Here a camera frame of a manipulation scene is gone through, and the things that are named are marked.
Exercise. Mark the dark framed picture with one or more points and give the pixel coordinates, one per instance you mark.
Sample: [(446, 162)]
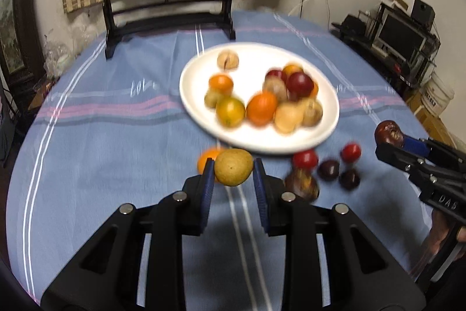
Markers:
[(11, 30)]

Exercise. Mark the clear plastic bag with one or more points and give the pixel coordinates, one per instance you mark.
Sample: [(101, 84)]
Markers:
[(56, 54)]

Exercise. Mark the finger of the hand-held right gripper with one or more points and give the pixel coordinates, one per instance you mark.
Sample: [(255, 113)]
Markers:
[(417, 146), (395, 154)]

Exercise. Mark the red tomato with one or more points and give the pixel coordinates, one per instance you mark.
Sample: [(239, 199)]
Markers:
[(305, 158), (350, 153)]

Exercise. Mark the small orange tangerine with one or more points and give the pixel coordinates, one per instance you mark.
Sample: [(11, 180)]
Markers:
[(204, 159), (292, 68)]

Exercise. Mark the small pinkish tan fruit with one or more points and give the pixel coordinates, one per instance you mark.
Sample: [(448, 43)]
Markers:
[(275, 89)]

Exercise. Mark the white oval plate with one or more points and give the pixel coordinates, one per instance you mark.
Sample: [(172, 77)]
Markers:
[(255, 136)]

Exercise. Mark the pale yellow round pear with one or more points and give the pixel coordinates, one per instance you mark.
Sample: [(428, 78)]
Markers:
[(287, 118)]

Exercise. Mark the white plastic bucket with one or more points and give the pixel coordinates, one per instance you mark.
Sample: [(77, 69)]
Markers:
[(438, 94)]

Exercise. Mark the green yellow tangerine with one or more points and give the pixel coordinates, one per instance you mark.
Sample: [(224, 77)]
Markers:
[(230, 111)]

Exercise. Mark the dark purple mangosteen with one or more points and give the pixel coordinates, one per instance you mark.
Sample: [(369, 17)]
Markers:
[(301, 185), (388, 130)]

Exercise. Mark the large dark red apple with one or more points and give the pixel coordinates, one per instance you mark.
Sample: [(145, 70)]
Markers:
[(299, 84)]

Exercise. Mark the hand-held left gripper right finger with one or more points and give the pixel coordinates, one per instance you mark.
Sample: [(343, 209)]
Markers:
[(260, 187)]

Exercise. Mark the black desk rack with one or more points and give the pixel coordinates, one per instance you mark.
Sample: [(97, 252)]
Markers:
[(367, 37)]

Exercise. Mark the person's right hand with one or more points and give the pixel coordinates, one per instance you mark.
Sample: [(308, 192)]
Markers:
[(440, 232)]

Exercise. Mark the cardboard box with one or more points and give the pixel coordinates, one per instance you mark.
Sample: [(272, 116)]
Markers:
[(433, 121)]

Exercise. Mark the dark purple plum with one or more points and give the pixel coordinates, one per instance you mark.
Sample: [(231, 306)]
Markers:
[(328, 169), (349, 178)]

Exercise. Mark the small tan longan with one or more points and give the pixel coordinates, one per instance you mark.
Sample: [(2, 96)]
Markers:
[(228, 60), (212, 99)]

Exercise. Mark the black speaker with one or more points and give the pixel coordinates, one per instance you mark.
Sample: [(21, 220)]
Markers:
[(423, 12)]

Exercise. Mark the tan speckled pear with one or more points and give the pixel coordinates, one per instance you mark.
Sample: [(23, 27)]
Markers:
[(233, 167)]

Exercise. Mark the black computer monitor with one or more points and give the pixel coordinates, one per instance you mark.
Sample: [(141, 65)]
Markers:
[(400, 37)]

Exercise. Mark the blue striped tablecloth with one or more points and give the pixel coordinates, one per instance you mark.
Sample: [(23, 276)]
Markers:
[(109, 150)]

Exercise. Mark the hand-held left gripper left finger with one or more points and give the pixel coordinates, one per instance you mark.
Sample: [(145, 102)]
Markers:
[(208, 187)]

